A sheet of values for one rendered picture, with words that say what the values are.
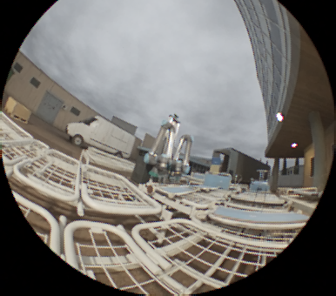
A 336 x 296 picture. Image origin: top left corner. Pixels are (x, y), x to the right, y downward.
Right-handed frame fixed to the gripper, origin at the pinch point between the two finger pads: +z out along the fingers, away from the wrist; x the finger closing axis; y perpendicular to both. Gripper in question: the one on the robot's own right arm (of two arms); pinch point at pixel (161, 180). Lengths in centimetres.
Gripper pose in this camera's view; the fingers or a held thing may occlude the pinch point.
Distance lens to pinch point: 145.2
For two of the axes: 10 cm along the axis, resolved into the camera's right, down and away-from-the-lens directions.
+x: -8.5, 1.5, 5.1
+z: -1.0, 9.0, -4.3
